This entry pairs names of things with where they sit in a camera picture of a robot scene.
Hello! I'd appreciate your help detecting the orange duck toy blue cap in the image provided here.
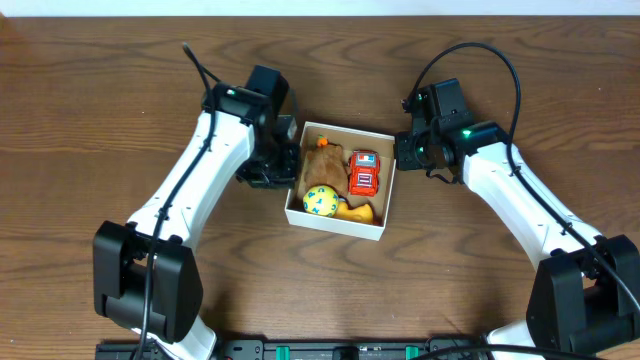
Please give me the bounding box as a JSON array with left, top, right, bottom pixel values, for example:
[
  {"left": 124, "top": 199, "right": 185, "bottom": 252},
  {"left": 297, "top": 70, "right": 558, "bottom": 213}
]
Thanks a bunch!
[{"left": 334, "top": 199, "right": 374, "bottom": 225}]

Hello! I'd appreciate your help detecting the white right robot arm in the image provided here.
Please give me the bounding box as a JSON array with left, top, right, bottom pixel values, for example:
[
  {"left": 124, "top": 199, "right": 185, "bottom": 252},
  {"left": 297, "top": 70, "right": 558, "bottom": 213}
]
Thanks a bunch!
[{"left": 394, "top": 117, "right": 639, "bottom": 359}]

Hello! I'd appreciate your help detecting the white cardboard box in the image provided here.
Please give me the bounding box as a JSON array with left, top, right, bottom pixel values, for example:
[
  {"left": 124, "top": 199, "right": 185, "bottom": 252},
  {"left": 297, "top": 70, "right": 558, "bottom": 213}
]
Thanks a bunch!
[{"left": 285, "top": 122, "right": 396, "bottom": 241}]

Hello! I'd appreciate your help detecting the brown plush bear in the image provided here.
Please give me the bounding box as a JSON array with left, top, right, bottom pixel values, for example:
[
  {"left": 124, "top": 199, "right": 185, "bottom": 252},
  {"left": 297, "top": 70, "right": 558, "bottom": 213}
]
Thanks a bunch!
[{"left": 303, "top": 136, "right": 350, "bottom": 197}]

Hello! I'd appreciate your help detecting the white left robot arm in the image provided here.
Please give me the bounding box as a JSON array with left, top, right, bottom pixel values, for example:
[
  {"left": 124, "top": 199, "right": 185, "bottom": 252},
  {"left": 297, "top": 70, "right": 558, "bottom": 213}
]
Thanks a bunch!
[{"left": 93, "top": 79, "right": 300, "bottom": 359}]

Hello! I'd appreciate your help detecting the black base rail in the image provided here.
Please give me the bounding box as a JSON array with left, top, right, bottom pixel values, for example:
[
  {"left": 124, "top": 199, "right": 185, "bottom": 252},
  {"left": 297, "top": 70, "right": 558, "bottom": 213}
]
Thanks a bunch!
[{"left": 95, "top": 336, "right": 493, "bottom": 360}]

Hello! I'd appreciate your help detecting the red toy truck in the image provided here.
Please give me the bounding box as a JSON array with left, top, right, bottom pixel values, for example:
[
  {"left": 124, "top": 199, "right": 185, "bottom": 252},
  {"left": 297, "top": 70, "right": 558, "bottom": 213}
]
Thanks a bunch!
[{"left": 349, "top": 150, "right": 380, "bottom": 197}]

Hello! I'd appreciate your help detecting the yellow ball with blue letters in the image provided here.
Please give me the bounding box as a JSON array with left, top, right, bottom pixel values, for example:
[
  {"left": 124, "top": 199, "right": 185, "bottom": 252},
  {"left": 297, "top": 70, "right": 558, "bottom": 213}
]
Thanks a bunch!
[{"left": 303, "top": 185, "right": 340, "bottom": 217}]

